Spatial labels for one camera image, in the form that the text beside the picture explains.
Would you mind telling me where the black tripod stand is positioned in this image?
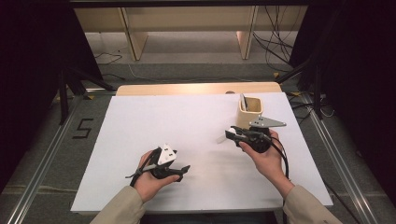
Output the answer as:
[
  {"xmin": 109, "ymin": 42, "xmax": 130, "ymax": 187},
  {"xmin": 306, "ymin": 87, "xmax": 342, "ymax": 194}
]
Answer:
[{"xmin": 57, "ymin": 66, "xmax": 117, "ymax": 125}]

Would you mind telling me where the black metal stand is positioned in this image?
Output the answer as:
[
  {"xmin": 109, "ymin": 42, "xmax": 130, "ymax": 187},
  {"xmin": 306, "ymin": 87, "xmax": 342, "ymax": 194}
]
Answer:
[{"xmin": 275, "ymin": 59, "xmax": 325, "ymax": 120}]

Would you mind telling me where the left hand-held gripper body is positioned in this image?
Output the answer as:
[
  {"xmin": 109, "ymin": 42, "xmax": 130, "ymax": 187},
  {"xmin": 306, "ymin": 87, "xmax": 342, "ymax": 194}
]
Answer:
[{"xmin": 150, "ymin": 143, "xmax": 183, "ymax": 180}]

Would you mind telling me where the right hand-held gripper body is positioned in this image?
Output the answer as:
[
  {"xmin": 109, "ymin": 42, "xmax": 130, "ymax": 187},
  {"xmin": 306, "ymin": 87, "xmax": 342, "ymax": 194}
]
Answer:
[{"xmin": 236, "ymin": 116, "xmax": 288, "ymax": 154}]

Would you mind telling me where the light wooden table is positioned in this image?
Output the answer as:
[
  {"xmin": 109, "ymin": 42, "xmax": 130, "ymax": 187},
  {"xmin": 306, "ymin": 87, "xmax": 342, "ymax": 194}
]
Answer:
[{"xmin": 115, "ymin": 81, "xmax": 283, "ymax": 97}]

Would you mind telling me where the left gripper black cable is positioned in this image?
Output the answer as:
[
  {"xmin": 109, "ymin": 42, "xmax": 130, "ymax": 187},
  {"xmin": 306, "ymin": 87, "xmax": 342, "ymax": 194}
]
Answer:
[{"xmin": 125, "ymin": 148, "xmax": 162, "ymax": 188}]

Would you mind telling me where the white table board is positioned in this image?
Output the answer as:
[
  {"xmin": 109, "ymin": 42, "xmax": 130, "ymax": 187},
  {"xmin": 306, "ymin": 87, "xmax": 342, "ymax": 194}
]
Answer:
[{"xmin": 70, "ymin": 92, "xmax": 333, "ymax": 214}]

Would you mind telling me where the black floor cable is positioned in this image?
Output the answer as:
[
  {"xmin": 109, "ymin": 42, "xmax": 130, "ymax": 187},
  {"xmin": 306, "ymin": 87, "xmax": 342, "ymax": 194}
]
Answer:
[{"xmin": 92, "ymin": 51, "xmax": 124, "ymax": 65}]

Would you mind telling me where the light wooden shelf unit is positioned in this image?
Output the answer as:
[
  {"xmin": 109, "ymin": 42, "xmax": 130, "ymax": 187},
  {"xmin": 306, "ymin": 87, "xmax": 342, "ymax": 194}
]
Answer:
[{"xmin": 73, "ymin": 6, "xmax": 309, "ymax": 62}]

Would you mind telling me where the bundle of black cables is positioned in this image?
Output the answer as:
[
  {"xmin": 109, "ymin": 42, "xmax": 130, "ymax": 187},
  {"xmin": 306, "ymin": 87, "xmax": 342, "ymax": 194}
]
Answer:
[{"xmin": 251, "ymin": 6, "xmax": 300, "ymax": 73}]

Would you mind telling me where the aluminium floor rail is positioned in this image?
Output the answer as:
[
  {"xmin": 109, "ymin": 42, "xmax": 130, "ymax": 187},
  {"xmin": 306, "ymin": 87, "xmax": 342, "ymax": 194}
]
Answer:
[
  {"xmin": 301, "ymin": 92, "xmax": 381, "ymax": 224},
  {"xmin": 6, "ymin": 102, "xmax": 79, "ymax": 224}
]

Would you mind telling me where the person's right hand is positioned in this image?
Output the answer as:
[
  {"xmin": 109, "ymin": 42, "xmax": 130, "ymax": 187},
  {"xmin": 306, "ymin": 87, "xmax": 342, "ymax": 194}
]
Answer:
[{"xmin": 238, "ymin": 129, "xmax": 295, "ymax": 200}]

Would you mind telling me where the dark curtain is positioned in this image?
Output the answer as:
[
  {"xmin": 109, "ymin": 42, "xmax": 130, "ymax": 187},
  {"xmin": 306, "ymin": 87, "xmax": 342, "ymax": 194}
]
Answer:
[
  {"xmin": 0, "ymin": 0, "xmax": 105, "ymax": 194},
  {"xmin": 289, "ymin": 0, "xmax": 396, "ymax": 206}
]

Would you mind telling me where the person's left hand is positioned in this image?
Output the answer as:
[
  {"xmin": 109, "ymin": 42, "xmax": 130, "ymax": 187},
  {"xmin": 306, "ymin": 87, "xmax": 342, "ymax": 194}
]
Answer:
[{"xmin": 134, "ymin": 149, "xmax": 181, "ymax": 203}]

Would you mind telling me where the beige square cup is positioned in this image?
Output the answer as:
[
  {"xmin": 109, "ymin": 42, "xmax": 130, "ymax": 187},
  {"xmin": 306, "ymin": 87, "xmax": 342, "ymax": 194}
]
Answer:
[{"xmin": 235, "ymin": 96, "xmax": 264, "ymax": 131}]

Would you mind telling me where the short white cylinder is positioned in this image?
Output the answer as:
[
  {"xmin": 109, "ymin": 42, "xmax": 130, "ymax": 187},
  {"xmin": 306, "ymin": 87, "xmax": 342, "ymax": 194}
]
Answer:
[{"xmin": 216, "ymin": 127, "xmax": 237, "ymax": 145}]

